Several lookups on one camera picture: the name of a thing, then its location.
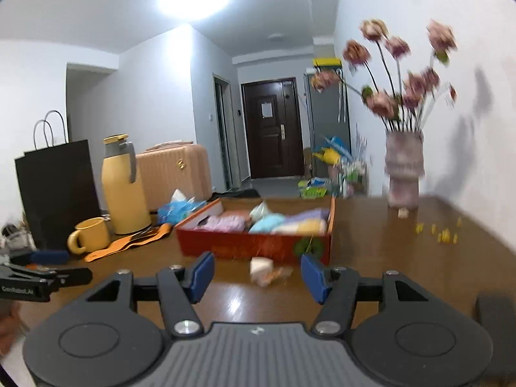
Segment yellow plush toy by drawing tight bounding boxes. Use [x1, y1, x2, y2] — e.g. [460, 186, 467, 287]
[272, 220, 328, 236]

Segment small cream soft block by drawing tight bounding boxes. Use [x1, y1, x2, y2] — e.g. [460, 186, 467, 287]
[249, 256, 275, 288]

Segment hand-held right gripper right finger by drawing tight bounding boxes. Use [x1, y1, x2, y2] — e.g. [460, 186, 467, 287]
[300, 253, 430, 336]

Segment peach ribbed suitcase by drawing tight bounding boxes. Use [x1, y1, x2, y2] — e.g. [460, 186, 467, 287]
[135, 141, 213, 212]

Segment pile of colourful toys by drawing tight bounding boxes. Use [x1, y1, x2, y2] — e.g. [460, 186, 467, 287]
[298, 135, 369, 200]

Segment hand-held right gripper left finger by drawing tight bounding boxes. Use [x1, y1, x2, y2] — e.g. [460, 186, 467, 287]
[84, 251, 215, 338]

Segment black paper bag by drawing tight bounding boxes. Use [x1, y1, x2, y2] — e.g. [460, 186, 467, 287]
[15, 110, 101, 251]

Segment yellow mug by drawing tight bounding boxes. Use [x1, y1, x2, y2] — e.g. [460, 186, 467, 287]
[66, 217, 111, 255]

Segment blue plastic bag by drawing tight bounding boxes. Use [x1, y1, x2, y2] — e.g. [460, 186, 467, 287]
[156, 198, 207, 226]

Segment grey tall cabinet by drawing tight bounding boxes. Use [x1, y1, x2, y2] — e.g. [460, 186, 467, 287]
[304, 73, 351, 178]

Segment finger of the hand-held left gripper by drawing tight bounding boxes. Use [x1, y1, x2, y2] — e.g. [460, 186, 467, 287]
[8, 250, 71, 267]
[24, 265, 94, 291]

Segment yellow thermos jug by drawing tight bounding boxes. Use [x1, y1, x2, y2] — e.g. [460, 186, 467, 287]
[101, 134, 153, 236]

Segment dark side door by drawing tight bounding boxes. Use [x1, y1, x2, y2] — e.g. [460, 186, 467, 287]
[213, 73, 235, 192]

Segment dark grey object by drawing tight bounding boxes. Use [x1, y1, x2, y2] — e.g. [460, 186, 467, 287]
[475, 293, 516, 372]

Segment lavender puffy soft item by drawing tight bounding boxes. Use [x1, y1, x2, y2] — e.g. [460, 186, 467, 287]
[193, 214, 247, 233]

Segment orange strap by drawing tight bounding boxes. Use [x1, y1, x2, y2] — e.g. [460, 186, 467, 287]
[84, 223, 174, 263]

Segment scattered yellow petals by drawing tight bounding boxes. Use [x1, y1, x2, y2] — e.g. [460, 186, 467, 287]
[415, 217, 463, 244]

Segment lavender folded cloth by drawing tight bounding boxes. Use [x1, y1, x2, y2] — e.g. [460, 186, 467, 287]
[282, 208, 331, 226]

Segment pink artificial flowers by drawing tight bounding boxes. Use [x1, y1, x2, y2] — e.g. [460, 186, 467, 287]
[310, 18, 460, 134]

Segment red cardboard box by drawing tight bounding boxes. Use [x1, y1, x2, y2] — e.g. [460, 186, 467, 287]
[175, 195, 336, 267]

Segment dark brown entrance door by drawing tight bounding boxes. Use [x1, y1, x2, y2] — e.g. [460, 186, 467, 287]
[241, 78, 304, 180]

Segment grey clutter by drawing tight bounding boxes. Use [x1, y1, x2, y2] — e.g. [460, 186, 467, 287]
[0, 221, 31, 253]

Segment dark cloth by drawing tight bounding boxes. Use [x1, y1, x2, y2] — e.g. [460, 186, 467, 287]
[210, 188, 262, 201]

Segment pink ribbed vase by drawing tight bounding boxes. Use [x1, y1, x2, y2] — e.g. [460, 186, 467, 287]
[384, 129, 426, 209]

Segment light blue plush toy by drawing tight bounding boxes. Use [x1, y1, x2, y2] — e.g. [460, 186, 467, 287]
[248, 213, 286, 233]

